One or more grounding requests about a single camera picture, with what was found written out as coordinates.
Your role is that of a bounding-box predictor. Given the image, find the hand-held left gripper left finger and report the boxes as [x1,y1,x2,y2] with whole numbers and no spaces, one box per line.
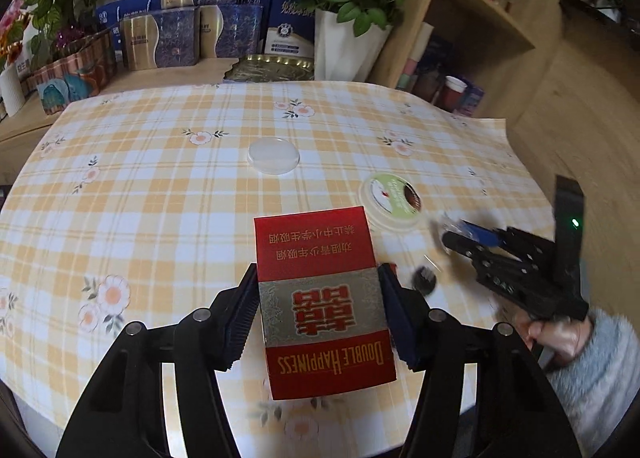
[55,262,262,458]

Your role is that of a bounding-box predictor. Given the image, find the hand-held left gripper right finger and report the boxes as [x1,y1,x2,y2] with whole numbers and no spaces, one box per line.
[376,262,584,458]

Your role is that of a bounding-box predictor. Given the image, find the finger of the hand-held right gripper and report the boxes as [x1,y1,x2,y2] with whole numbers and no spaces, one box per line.
[441,229,484,265]
[459,219,507,246]

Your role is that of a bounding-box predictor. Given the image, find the clear plastic wrapper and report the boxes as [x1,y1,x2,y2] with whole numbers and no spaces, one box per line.
[429,209,472,255]

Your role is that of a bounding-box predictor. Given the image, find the red cigarette box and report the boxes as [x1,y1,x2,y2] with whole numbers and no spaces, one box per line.
[253,206,399,402]

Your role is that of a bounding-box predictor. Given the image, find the person's right forearm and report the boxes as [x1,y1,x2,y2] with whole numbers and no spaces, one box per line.
[544,310,640,445]

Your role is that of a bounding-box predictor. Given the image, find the person's right hand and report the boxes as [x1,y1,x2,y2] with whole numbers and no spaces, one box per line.
[516,317,590,370]

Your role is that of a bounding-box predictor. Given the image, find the small black round object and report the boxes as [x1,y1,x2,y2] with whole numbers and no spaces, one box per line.
[409,265,439,297]

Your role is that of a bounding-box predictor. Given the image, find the round green white lid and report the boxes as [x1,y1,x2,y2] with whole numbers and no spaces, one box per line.
[357,172,427,232]

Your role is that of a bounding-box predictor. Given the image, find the small blue box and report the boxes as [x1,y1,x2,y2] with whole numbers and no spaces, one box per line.
[459,84,487,117]

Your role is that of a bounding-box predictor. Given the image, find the yellow checked floral tablecloth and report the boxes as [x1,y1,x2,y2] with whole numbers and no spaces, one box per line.
[0,80,567,420]

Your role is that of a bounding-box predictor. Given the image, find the red jar white lid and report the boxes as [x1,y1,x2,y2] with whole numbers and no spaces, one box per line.
[439,75,469,112]

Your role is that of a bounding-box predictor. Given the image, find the clear plastic lid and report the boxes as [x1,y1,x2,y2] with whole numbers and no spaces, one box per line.
[247,136,302,175]

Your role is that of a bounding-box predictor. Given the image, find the stack of paper cups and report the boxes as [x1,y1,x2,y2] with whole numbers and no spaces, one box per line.
[394,54,419,92]

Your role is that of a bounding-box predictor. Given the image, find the wooden shelf unit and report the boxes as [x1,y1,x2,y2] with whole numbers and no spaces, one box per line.
[369,0,567,120]

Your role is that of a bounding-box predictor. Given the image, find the white paper vase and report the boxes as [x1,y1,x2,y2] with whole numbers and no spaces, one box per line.
[313,8,394,85]

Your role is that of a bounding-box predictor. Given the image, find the gold metal tray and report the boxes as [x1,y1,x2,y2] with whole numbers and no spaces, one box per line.
[221,53,317,85]

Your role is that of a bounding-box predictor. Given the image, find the blue white box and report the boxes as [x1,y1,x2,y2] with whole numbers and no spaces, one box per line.
[261,0,317,62]

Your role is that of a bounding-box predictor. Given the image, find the striped basket box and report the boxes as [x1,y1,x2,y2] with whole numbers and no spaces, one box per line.
[24,32,119,117]

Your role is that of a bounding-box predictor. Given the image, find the white ribbed cylinder vase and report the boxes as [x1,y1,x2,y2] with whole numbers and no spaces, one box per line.
[0,62,27,117]

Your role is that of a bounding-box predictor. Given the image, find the plain blue box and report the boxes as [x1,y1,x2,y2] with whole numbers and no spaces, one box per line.
[94,0,164,52]

